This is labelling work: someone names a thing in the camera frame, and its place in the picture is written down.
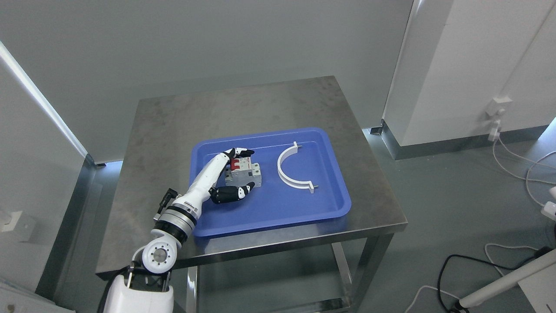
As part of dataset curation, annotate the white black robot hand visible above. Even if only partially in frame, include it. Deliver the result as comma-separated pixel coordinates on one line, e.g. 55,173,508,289
172,148,255,213

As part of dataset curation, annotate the white red circuit breaker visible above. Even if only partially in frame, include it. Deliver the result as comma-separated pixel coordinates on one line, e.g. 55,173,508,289
224,157,262,187

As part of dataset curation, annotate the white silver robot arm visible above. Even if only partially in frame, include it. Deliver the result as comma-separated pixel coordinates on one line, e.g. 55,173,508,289
97,187,210,313

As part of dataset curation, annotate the stainless steel table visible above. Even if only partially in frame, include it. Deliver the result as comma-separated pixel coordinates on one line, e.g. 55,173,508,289
96,77,407,312

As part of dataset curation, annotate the white curved pipe clamp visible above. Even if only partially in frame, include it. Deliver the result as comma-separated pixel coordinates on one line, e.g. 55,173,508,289
276,141,320,194

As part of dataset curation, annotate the blue plastic tray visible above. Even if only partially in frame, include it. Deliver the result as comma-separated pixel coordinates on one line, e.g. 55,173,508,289
189,127,352,237

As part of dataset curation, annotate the white pole stand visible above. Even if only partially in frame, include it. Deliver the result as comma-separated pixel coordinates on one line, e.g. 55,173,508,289
453,250,556,312

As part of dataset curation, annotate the white wall outlet left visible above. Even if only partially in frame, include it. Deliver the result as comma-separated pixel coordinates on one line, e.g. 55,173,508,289
0,210,36,243

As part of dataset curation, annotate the black cable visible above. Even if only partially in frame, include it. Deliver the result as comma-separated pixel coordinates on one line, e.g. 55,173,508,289
437,247,554,311

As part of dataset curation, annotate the white wall socket plug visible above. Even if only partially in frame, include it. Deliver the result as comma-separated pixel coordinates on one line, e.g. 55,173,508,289
485,97,513,142

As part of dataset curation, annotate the white cable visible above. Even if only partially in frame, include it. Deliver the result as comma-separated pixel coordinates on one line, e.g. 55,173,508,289
492,132,556,208

